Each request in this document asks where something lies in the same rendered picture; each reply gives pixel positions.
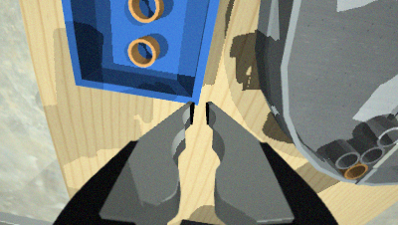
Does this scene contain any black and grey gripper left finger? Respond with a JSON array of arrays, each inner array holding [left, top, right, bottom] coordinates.
[[53, 101, 195, 225]]

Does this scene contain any grey metal sleeve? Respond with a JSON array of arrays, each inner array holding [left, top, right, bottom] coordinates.
[[362, 115, 398, 147], [349, 134, 385, 164], [325, 139, 360, 169]]

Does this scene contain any bronze bushing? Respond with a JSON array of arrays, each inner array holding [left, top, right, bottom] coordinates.
[[128, 36, 160, 67], [339, 161, 368, 179], [128, 0, 164, 23]]

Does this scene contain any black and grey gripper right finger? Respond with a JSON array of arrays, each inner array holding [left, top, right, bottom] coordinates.
[[206, 102, 338, 225]]

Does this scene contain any blue open crate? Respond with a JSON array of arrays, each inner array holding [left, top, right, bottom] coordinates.
[[62, 0, 220, 106]]

